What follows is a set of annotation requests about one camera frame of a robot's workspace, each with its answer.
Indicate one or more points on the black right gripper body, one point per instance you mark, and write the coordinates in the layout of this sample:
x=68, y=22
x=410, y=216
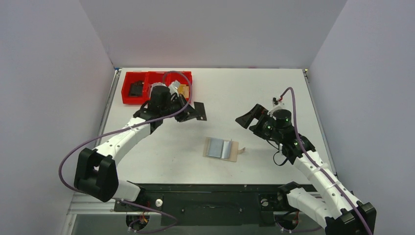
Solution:
x=259, y=119

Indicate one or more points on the yellow cards in bin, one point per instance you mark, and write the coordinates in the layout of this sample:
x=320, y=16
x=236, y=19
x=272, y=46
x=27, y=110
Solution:
x=184, y=90

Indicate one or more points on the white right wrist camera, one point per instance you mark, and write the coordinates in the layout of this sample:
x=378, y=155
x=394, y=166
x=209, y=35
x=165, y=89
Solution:
x=277, y=103

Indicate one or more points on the black cards in bin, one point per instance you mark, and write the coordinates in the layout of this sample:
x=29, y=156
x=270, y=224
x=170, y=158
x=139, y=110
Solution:
x=136, y=89

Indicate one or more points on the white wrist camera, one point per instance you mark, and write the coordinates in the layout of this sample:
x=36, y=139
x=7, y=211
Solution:
x=174, y=87
x=277, y=103

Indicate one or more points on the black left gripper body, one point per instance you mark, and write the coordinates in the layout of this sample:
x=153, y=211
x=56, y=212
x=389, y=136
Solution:
x=187, y=112

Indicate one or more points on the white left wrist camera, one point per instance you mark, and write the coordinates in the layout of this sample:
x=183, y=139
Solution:
x=174, y=87

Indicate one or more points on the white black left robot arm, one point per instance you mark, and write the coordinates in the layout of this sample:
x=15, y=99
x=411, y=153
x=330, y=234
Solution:
x=96, y=171

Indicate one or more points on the red three-compartment bin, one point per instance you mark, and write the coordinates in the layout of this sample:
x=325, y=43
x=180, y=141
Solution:
x=151, y=79

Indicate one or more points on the black credit card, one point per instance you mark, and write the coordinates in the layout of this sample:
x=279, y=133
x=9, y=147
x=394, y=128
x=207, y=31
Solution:
x=201, y=112

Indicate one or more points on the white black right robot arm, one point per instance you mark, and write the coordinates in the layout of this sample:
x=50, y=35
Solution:
x=338, y=211

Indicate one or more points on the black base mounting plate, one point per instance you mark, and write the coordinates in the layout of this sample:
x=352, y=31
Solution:
x=264, y=203

